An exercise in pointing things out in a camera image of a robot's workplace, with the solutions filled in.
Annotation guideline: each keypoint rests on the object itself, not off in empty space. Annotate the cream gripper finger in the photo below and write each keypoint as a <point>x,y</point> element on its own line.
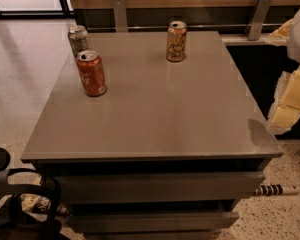
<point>284,112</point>
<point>279,36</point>

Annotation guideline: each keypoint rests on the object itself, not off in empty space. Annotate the orange gold soda can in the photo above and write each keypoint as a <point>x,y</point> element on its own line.
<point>176,41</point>

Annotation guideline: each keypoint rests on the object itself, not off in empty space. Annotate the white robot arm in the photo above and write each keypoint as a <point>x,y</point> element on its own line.
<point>293,41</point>

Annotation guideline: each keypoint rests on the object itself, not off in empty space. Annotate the red soda can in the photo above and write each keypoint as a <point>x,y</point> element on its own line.
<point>91,72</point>

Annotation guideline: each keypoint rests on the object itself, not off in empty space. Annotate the silver green soda can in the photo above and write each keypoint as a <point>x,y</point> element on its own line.
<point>78,39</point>

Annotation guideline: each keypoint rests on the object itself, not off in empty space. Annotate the grey side shelf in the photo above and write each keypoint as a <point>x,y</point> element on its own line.
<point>242,40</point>

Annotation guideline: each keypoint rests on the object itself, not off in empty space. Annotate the striped black white stick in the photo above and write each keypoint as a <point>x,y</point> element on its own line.
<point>277,190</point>

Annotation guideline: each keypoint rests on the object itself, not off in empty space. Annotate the grey upper drawer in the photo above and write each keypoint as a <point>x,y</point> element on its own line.
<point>141,188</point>

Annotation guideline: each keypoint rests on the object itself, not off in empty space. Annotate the grey drawer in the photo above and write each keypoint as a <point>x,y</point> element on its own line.
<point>152,222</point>
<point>141,188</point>

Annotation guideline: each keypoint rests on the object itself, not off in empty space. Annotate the grey lower drawer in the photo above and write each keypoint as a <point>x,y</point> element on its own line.
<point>152,222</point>

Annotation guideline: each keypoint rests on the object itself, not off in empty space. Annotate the crumpled snack bag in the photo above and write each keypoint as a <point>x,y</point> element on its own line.
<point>36,204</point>

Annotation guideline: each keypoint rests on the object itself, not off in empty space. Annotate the black office chair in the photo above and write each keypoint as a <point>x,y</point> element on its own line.
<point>15,224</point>

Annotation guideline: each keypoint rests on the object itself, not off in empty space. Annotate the right metal bracket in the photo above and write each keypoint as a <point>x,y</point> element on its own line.
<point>255,25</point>

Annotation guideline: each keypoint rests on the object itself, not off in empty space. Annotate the metal bracket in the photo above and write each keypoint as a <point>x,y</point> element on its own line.
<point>120,15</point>
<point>255,25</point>

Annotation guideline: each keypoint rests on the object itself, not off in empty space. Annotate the left metal bracket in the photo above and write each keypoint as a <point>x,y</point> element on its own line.
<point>120,15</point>

